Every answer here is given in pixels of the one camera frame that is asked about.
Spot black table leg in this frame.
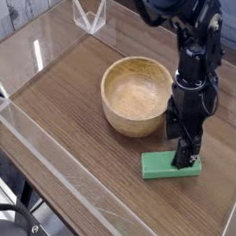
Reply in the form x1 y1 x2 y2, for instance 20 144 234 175
20 182 33 207

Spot clear acrylic front wall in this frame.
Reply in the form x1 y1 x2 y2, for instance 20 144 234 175
0 92 158 236

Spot brown wooden bowl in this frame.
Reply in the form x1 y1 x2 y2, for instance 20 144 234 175
100 56 172 138

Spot green rectangular block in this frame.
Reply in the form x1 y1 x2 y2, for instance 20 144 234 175
141 150 202 180

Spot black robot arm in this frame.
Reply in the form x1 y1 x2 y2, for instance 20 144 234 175
133 0 224 169

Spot clear acrylic corner bracket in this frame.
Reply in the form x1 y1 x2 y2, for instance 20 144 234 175
72 0 107 35

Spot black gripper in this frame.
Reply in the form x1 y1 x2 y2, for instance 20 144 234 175
166 74 219 169

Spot grey metal base plate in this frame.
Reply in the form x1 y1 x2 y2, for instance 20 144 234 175
29 213 58 236

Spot black cable bottom left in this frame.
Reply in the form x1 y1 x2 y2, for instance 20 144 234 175
0 203 39 236

